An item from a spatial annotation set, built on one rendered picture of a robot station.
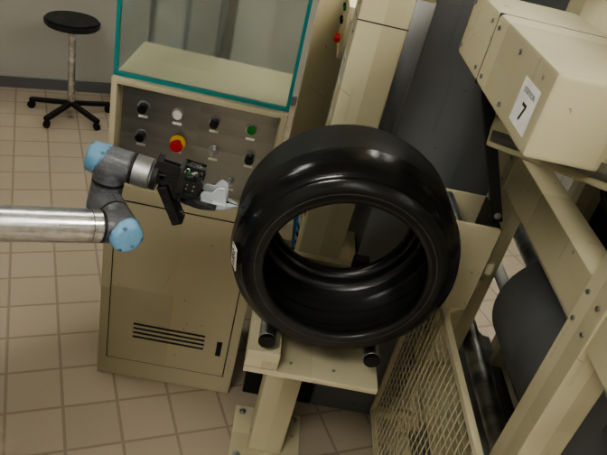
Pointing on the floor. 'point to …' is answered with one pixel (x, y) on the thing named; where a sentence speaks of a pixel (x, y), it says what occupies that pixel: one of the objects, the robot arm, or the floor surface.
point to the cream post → (385, 72)
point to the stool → (82, 23)
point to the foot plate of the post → (239, 438)
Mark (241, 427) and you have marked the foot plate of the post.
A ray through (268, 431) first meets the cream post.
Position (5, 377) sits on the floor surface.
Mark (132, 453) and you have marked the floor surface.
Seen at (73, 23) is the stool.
